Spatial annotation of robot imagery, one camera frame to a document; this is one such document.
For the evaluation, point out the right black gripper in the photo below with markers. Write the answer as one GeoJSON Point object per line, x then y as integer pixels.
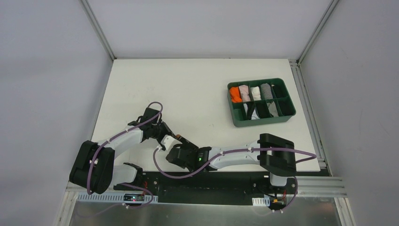
{"type": "Point", "coordinates": [176, 155]}

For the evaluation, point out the black white rolled underwear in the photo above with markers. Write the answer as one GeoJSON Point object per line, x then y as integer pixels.
{"type": "Point", "coordinates": [250, 110]}

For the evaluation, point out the pink rolled underwear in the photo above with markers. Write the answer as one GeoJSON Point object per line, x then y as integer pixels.
{"type": "Point", "coordinates": [244, 92]}

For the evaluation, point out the right aluminium rail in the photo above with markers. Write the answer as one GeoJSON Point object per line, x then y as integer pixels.
{"type": "Point", "coordinates": [329, 187]}

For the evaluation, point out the white cable duct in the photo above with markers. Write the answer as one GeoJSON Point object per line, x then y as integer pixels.
{"type": "Point", "coordinates": [262, 202]}
{"type": "Point", "coordinates": [130, 198]}

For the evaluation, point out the green divided plastic tray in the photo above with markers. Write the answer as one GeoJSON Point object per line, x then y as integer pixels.
{"type": "Point", "coordinates": [281, 97]}

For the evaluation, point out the orange rolled underwear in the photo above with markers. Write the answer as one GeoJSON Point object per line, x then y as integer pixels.
{"type": "Point", "coordinates": [235, 95]}

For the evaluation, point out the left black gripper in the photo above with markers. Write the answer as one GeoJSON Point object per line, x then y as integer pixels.
{"type": "Point", "coordinates": [171, 133]}

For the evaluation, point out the grey striped rolled underwear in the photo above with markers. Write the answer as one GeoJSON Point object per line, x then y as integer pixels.
{"type": "Point", "coordinates": [266, 91]}

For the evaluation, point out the left white cable duct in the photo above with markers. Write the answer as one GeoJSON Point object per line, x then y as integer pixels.
{"type": "Point", "coordinates": [130, 198]}

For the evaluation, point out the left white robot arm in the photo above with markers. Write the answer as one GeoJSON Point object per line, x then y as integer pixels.
{"type": "Point", "coordinates": [94, 167]}

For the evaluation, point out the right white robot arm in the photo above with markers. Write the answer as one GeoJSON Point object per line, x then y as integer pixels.
{"type": "Point", "coordinates": [270, 152]}

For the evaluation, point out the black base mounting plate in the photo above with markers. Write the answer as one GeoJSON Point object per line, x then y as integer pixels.
{"type": "Point", "coordinates": [215, 188]}

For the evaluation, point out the right white cable duct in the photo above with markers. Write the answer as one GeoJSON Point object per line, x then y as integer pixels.
{"type": "Point", "coordinates": [262, 202]}

